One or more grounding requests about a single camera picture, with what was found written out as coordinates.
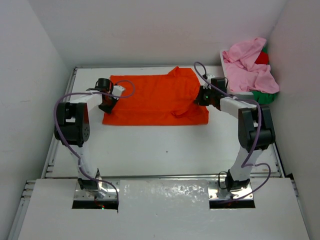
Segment pink t shirt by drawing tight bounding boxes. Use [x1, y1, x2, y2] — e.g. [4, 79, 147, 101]
[221, 37, 280, 94]

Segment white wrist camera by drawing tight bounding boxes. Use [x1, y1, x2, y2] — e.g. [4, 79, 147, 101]
[112, 85, 126, 98]
[202, 73, 215, 88]

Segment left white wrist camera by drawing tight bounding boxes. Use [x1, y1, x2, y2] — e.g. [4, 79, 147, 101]
[112, 85, 126, 98]

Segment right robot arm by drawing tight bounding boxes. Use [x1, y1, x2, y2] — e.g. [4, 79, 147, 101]
[194, 85, 276, 193]

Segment orange t shirt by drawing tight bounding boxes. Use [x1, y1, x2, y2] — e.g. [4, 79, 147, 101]
[102, 66, 209, 126]

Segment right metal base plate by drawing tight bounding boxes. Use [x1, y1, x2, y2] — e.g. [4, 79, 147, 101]
[207, 178, 254, 201]

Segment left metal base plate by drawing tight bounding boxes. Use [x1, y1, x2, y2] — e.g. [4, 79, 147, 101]
[73, 179, 120, 201]

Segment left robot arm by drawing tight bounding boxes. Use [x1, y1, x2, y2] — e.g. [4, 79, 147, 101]
[53, 79, 126, 199]

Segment metal base plate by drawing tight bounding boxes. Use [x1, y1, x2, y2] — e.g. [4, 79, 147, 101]
[207, 178, 254, 201]
[73, 179, 120, 201]

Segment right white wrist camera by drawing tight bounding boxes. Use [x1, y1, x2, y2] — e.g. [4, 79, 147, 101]
[202, 73, 215, 88]

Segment white plastic bin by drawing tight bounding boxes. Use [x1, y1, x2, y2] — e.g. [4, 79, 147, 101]
[219, 49, 254, 100]

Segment green t shirt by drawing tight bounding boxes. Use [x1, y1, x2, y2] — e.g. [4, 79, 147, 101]
[251, 45, 278, 105]

